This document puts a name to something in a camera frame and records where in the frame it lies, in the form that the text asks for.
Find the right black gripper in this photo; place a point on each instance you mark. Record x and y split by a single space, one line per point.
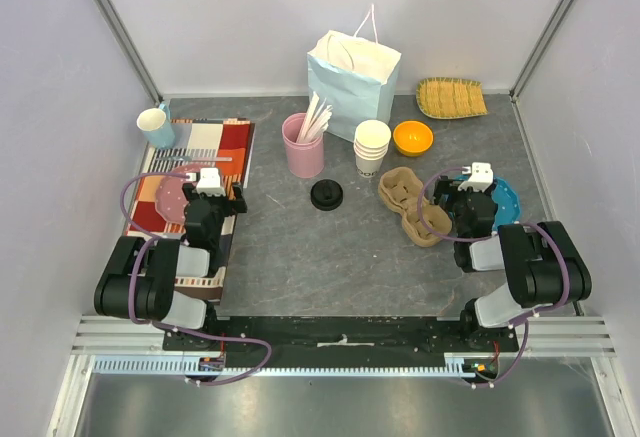
442 189

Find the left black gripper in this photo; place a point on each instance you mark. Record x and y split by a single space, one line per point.
233 206

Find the brown cardboard cup carrier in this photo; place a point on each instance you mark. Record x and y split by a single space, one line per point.
399 189

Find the black coffee cup lid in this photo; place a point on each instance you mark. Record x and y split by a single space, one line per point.
326 195

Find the light blue paper bag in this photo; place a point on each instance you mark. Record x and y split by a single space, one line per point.
357 77

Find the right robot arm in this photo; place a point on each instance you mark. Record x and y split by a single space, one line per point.
543 268

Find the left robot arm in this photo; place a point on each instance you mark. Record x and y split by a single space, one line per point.
138 281

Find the blue dotted plate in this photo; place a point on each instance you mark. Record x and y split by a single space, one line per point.
507 203

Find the pink dotted plate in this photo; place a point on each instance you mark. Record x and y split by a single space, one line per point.
170 201

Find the colourful patchwork placemat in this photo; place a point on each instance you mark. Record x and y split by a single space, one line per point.
228 138

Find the orange plastic bowl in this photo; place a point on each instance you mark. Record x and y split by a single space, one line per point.
412 138

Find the light blue mug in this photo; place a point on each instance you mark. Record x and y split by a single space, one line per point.
155 124

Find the pink cylindrical cup holder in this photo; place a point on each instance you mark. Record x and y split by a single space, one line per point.
303 160

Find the woven bamboo tray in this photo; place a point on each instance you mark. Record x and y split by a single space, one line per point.
443 98

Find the stack of white paper cups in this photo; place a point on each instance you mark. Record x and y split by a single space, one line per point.
371 143

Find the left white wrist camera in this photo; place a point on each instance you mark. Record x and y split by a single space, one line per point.
210 182

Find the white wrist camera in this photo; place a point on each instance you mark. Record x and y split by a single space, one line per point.
479 177
210 182

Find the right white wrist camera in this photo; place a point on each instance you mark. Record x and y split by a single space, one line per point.
479 177

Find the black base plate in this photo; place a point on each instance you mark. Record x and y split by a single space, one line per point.
363 341

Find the white cable duct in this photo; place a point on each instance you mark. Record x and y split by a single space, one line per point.
193 367

